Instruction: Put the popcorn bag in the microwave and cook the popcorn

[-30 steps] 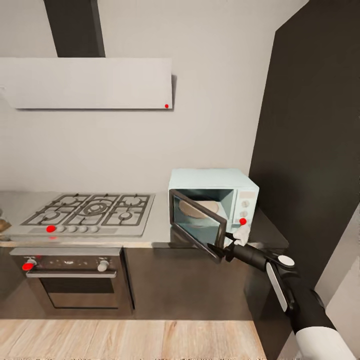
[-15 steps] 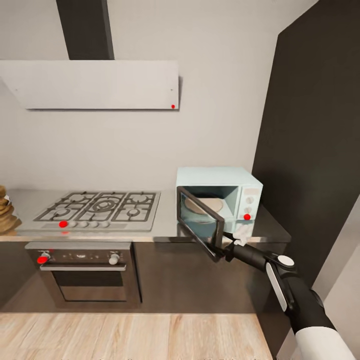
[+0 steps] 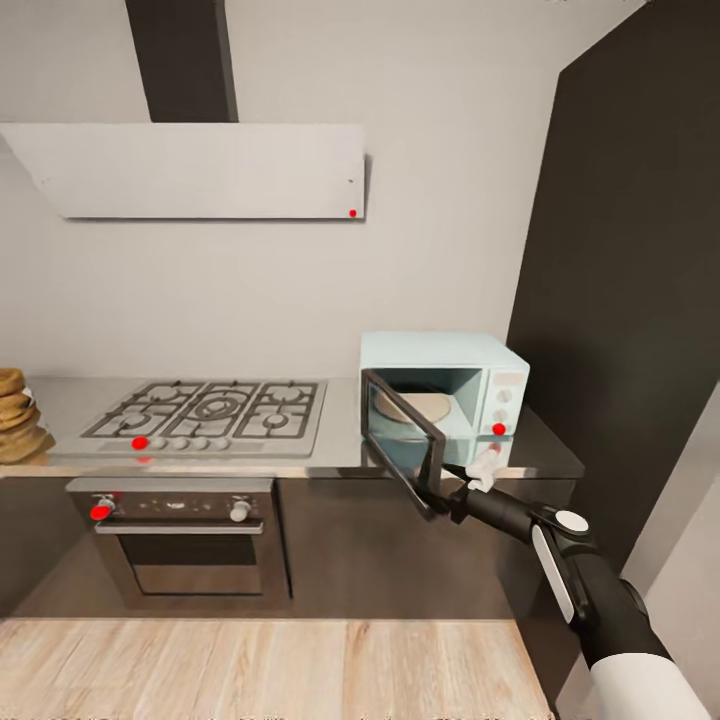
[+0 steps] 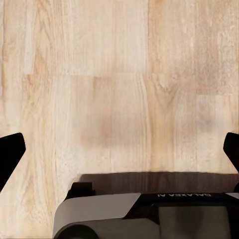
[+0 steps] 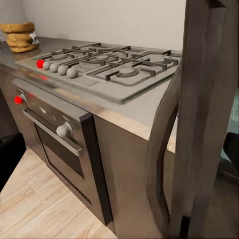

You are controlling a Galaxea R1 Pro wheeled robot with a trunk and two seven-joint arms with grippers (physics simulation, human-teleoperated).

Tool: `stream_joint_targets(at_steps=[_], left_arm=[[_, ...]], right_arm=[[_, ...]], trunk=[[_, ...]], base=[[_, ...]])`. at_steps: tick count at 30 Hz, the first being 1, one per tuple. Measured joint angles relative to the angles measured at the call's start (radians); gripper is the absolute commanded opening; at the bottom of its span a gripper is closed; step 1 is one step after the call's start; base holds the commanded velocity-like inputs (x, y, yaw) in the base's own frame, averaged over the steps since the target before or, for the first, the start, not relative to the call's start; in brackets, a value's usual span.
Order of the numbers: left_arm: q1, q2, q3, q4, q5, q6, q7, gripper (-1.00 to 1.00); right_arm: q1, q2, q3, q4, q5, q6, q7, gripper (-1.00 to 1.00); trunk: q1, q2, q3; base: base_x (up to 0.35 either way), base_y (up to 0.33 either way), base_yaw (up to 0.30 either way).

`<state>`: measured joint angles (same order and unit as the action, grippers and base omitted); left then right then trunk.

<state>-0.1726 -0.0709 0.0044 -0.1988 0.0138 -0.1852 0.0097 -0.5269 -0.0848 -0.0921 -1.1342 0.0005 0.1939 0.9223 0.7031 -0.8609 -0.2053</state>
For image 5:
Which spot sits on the popcorn bag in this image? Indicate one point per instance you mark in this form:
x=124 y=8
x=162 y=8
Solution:
x=20 y=37

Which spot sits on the oven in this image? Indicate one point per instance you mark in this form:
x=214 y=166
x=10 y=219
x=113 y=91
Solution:
x=68 y=141

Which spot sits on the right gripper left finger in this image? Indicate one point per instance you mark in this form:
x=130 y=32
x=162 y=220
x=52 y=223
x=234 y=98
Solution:
x=12 y=148

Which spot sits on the burner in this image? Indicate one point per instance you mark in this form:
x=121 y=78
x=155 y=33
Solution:
x=114 y=71

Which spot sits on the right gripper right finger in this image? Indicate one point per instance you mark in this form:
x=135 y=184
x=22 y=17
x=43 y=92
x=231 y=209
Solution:
x=231 y=148

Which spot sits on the microwave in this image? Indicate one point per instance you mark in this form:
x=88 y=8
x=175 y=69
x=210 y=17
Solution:
x=203 y=93

